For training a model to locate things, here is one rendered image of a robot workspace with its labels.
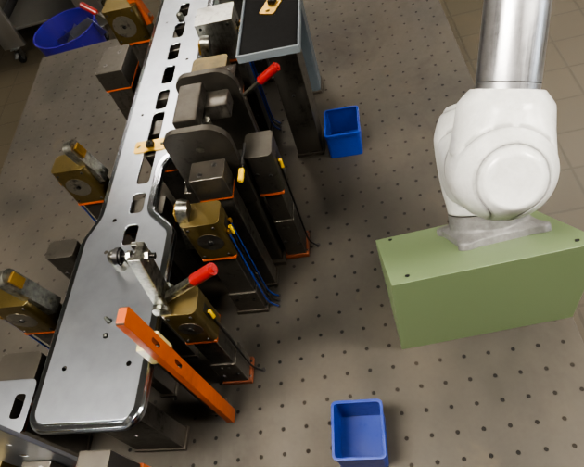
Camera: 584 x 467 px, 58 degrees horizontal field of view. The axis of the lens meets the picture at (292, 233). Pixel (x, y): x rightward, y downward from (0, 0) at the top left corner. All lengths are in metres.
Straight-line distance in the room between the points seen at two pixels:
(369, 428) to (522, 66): 0.73
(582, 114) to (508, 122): 1.81
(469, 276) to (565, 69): 2.01
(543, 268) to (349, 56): 1.10
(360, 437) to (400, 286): 0.35
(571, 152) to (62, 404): 2.12
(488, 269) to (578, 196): 1.41
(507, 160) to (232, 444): 0.79
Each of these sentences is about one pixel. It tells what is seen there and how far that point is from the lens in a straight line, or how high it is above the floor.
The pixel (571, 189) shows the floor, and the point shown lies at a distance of 2.38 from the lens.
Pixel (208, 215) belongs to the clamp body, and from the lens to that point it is 1.03.
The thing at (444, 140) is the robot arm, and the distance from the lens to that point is 1.07.
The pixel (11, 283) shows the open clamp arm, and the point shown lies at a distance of 1.13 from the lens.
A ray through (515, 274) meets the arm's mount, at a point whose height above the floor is 0.94.
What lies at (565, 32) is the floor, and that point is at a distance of 3.11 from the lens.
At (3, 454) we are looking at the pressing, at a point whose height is 1.12.
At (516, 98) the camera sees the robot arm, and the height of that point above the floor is 1.23.
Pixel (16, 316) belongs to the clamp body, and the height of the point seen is 1.01.
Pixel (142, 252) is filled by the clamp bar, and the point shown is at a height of 1.21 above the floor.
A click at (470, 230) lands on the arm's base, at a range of 1.11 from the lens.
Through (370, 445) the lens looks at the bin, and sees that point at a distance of 1.15.
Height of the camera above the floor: 1.81
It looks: 52 degrees down
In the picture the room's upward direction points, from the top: 22 degrees counter-clockwise
